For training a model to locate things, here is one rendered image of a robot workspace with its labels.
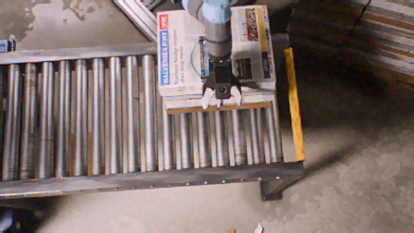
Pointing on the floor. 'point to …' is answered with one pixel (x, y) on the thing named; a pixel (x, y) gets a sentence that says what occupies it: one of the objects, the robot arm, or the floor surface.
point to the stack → (326, 19)
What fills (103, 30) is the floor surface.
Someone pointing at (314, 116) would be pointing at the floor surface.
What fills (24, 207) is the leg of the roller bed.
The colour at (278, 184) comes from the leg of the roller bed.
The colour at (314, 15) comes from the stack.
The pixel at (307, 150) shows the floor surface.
